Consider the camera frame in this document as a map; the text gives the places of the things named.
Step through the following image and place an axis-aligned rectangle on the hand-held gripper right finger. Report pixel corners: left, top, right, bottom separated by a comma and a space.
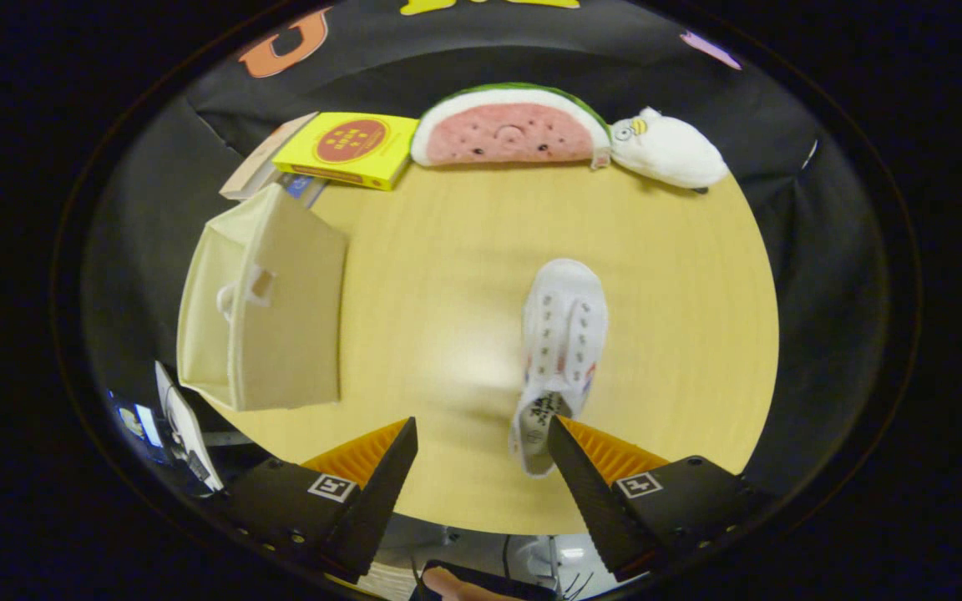
546, 415, 776, 583

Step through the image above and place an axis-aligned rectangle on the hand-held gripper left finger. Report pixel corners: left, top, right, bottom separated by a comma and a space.
214, 417, 419, 583

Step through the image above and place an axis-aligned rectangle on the beige fabric storage box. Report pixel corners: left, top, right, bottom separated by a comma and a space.
176, 184, 350, 412

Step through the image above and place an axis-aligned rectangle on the white canvas shoe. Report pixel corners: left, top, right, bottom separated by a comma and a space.
509, 258, 609, 478

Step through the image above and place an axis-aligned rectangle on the black flat device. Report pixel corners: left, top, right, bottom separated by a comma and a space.
413, 561, 561, 601

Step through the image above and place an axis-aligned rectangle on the white angled panel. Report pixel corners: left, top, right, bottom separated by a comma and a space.
155, 361, 225, 493

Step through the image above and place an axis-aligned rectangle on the lit computer screen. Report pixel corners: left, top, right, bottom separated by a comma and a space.
109, 392, 166, 460

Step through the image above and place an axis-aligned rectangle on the blue book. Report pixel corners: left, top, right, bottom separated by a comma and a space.
276, 171, 327, 208

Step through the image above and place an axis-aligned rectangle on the yellow book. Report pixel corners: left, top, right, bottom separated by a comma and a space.
272, 112, 420, 191

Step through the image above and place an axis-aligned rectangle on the beige book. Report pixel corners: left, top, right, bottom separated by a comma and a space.
220, 113, 319, 201

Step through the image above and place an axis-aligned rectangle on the white duck plush toy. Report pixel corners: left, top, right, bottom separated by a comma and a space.
609, 106, 731, 190

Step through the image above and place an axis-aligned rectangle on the watermelon slice plush toy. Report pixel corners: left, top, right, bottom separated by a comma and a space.
410, 82, 613, 168

